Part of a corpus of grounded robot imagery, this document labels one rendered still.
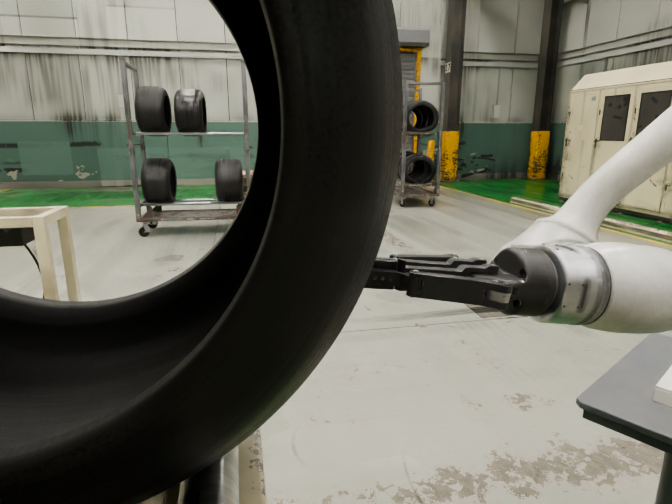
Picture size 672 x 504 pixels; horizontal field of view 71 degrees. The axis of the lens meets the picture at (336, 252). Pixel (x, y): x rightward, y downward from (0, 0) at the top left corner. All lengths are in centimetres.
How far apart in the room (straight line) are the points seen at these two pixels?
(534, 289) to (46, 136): 1170
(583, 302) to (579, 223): 21
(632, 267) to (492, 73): 1262
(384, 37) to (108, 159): 1141
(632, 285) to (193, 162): 1103
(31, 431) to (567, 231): 66
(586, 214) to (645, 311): 21
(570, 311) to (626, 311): 6
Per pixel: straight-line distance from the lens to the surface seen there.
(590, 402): 111
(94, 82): 1180
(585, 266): 56
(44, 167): 1205
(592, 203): 78
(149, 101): 576
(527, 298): 53
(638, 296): 59
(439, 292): 47
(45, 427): 53
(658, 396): 117
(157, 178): 574
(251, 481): 48
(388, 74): 31
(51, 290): 262
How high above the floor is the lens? 117
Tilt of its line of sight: 14 degrees down
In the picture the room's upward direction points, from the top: straight up
